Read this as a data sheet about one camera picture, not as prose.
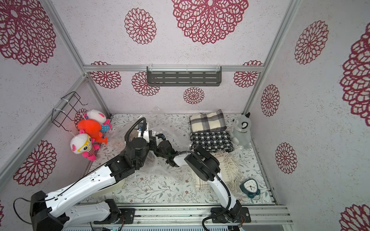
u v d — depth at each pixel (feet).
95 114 3.08
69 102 2.59
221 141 3.19
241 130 3.00
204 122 3.50
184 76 3.17
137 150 1.66
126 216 2.41
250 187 2.61
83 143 2.61
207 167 1.80
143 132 1.89
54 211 1.28
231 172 2.70
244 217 2.37
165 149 2.55
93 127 2.97
